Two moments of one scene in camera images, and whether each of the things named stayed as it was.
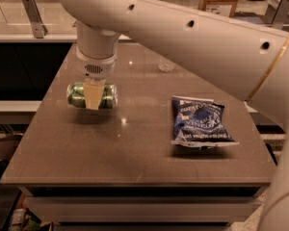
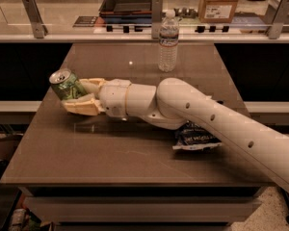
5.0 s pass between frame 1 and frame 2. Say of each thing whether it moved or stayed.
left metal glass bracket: stayed
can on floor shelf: stayed
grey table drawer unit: stayed
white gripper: moved
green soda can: moved
